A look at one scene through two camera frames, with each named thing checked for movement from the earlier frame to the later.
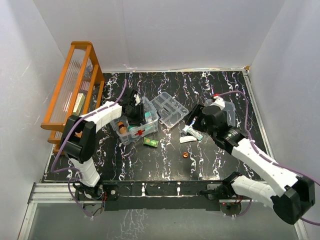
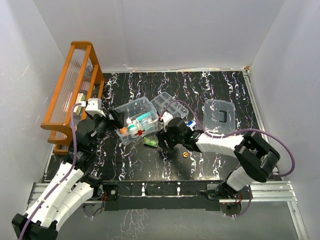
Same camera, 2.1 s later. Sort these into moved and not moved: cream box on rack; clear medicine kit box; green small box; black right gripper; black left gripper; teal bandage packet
Moved: black left gripper; black right gripper
Not moved: cream box on rack; green small box; clear medicine kit box; teal bandage packet
